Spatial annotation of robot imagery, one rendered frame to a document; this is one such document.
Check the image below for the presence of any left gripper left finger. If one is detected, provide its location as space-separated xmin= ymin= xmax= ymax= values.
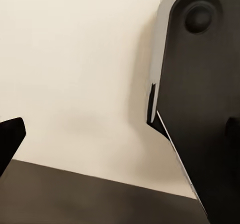
xmin=0 ymin=117 xmax=26 ymax=177

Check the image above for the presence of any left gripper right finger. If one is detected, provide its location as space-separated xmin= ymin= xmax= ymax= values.
xmin=224 ymin=117 xmax=240 ymax=157

